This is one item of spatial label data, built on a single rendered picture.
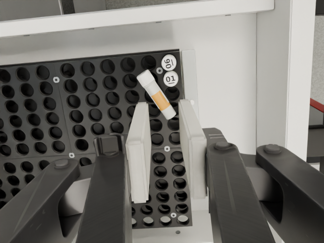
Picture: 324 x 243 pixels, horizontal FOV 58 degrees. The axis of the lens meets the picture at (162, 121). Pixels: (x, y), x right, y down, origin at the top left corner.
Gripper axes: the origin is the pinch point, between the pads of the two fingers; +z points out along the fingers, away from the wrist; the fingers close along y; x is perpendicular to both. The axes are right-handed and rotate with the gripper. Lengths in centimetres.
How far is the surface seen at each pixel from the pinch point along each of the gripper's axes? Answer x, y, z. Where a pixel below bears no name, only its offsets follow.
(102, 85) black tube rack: 1.4, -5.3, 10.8
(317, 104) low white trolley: -15, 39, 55
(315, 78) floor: -17, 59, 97
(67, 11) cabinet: 10, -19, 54
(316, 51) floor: -7, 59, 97
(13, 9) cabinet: 9.9, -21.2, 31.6
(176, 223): -13.3, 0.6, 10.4
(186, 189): -9.3, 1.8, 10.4
